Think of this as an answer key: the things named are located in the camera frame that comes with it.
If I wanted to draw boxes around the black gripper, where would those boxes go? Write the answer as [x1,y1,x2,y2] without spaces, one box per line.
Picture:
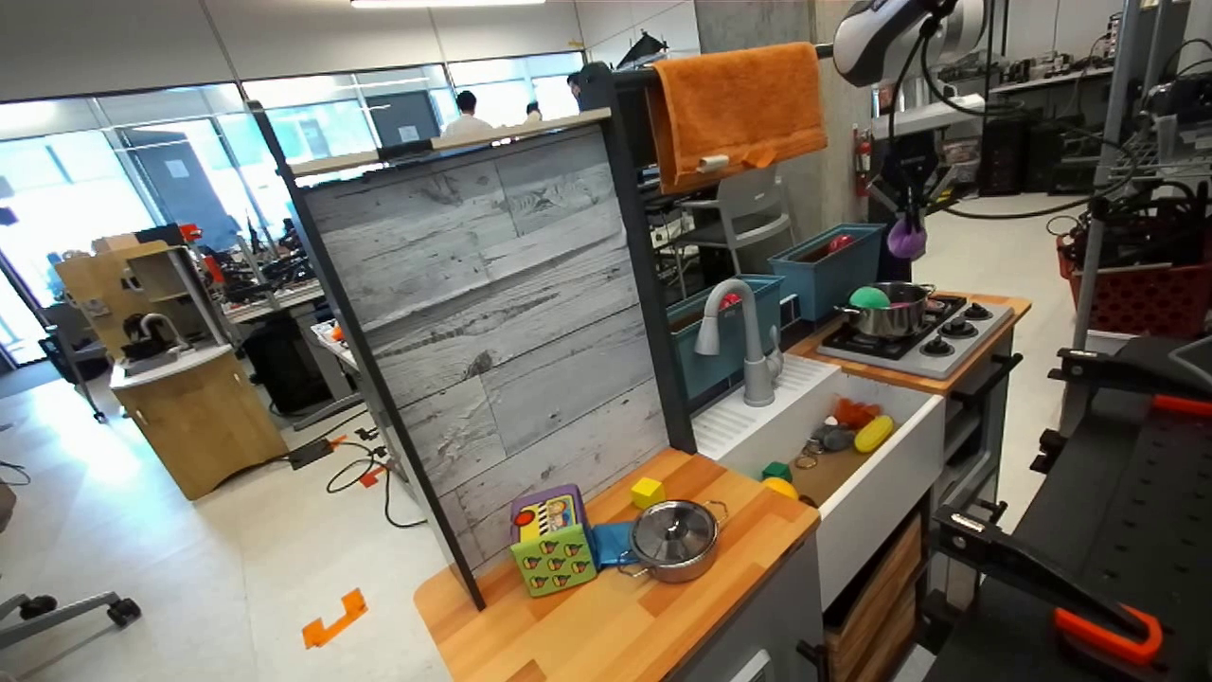
[888,118,947,235]

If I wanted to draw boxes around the purple toy eggplant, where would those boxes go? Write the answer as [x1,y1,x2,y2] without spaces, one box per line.
[882,215,930,267]

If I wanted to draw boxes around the grey toy object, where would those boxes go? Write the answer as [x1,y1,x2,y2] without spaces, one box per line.
[808,422,855,460]

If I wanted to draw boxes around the white toy sink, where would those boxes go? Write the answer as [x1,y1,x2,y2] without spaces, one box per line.
[688,353,949,613]

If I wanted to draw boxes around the red fire extinguisher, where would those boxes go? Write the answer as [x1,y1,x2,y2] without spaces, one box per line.
[847,125,877,205]

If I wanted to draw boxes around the teal storage bin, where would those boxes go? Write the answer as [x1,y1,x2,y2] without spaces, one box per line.
[662,274,789,408]
[769,219,889,326]

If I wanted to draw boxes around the green toy vegetable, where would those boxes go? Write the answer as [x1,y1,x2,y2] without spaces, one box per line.
[846,284,893,319]

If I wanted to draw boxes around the small metal pot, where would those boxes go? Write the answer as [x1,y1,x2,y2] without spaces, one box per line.
[842,281,930,345]

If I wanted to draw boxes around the toy stove top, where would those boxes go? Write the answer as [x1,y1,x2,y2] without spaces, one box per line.
[816,292,1021,383]

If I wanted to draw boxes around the grey office chair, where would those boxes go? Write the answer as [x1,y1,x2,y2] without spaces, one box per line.
[704,166,803,281]

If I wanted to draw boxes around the orange towel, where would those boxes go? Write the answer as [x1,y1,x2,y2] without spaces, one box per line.
[648,39,835,196]

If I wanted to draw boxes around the wooden stove cabinet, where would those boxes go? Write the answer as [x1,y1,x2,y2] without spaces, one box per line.
[789,292,1035,533]

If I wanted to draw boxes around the orange toy food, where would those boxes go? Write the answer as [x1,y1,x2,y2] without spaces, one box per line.
[828,396,882,432]

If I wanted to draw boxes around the grey toy faucet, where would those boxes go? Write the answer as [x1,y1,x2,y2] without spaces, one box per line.
[694,276,789,415]

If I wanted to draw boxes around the yellow toy food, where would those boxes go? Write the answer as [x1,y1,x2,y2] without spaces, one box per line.
[853,415,900,460]

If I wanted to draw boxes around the red crate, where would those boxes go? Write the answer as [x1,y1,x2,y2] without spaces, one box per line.
[1058,230,1212,341]

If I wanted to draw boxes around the black workbench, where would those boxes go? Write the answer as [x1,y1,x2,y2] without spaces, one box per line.
[925,334,1212,682]

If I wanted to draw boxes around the metal pot with lid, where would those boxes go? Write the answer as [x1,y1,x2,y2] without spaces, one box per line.
[624,498,732,586]

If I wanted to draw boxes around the black orange bar clamp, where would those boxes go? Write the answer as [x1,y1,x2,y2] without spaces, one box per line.
[929,502,1165,673]

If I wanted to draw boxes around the grey wood backdrop panel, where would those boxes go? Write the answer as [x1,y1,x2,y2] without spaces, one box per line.
[294,122,674,575]

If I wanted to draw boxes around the blue cloth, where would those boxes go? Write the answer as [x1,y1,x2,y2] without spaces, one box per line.
[586,519,644,574]

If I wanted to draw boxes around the person in white shirt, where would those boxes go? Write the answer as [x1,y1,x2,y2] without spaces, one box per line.
[436,86,501,144]

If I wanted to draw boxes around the wooden kitchen counter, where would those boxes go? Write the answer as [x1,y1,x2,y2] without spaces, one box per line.
[412,449,828,682]

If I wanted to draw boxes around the colourful activity cube toy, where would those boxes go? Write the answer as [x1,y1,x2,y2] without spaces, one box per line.
[509,482,603,604]

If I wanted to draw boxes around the dark computer monitor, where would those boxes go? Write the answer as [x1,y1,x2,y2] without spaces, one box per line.
[364,86,446,157]

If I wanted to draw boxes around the wooden toy kitchen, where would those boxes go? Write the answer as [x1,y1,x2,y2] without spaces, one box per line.
[52,230,290,503]

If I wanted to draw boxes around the grey chair base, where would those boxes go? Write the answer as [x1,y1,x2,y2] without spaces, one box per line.
[0,586,144,651]

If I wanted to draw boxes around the black metal frame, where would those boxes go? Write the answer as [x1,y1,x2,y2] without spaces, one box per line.
[245,42,915,613]

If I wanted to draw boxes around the orange clamp handle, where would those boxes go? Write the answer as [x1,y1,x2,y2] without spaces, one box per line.
[1143,391,1212,426]

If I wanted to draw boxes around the floor cables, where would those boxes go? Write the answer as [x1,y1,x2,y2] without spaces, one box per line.
[284,426,436,533]

